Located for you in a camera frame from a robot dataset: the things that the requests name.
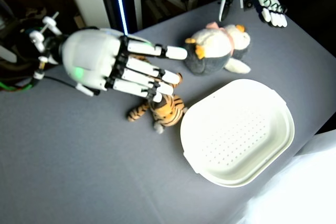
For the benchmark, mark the orange striped tiger plush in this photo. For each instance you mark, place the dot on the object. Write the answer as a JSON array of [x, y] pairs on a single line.
[[168, 111]]

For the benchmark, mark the grey and white bird plush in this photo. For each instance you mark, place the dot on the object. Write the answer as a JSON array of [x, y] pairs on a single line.
[[215, 48]]

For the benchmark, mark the white perforated plastic basket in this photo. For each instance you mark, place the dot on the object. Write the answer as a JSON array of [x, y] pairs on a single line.
[[236, 134]]

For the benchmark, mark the blue light strip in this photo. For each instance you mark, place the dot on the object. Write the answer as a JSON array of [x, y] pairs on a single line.
[[120, 1]]

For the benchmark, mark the grey table cloth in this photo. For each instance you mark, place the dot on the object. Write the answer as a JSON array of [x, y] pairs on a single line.
[[78, 161]]

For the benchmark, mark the white smooth panel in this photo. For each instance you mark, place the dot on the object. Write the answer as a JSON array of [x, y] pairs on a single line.
[[296, 187]]

